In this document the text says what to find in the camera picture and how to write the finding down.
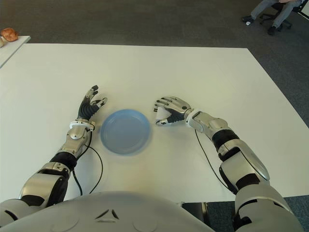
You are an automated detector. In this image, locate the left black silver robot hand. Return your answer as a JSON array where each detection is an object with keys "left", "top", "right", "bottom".
[{"left": 76, "top": 85, "right": 108, "bottom": 120}]

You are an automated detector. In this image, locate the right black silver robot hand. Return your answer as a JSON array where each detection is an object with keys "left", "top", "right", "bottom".
[{"left": 153, "top": 96, "right": 193, "bottom": 126}]

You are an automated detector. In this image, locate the white charger block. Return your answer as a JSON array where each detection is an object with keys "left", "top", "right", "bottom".
[{"left": 153, "top": 106, "right": 171, "bottom": 123}]

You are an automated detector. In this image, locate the blue round plate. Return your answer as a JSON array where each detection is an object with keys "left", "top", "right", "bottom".
[{"left": 100, "top": 109, "right": 153, "bottom": 156}]

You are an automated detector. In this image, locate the small white table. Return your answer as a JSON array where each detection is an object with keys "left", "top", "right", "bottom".
[{"left": 0, "top": 35, "right": 31, "bottom": 69}]

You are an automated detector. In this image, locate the grey robot torso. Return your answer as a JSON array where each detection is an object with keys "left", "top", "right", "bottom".
[{"left": 0, "top": 190, "right": 215, "bottom": 232}]

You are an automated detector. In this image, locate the red-brown round fruit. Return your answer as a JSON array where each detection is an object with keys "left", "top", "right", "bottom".
[{"left": 0, "top": 28, "right": 19, "bottom": 42}]

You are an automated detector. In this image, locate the black office chair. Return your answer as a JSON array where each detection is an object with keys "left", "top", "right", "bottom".
[{"left": 259, "top": 2, "right": 293, "bottom": 29}]

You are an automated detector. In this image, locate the seated person in jeans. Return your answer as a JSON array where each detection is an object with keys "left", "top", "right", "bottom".
[{"left": 242, "top": 0, "right": 304, "bottom": 36}]

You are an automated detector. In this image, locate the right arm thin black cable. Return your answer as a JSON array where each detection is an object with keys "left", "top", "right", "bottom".
[{"left": 194, "top": 129, "right": 237, "bottom": 195}]

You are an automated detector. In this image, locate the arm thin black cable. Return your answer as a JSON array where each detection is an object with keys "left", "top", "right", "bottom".
[
  {"left": 83, "top": 128, "right": 104, "bottom": 195},
  {"left": 194, "top": 129, "right": 237, "bottom": 195}
]

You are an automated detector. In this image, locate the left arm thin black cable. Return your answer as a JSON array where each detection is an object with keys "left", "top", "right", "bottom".
[{"left": 83, "top": 128, "right": 104, "bottom": 195}]

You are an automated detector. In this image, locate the left arm thick black cable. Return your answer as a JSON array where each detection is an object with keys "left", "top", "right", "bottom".
[{"left": 72, "top": 170, "right": 84, "bottom": 196}]

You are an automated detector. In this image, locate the black frame under table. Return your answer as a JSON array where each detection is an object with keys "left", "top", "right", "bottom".
[{"left": 181, "top": 202, "right": 211, "bottom": 225}]

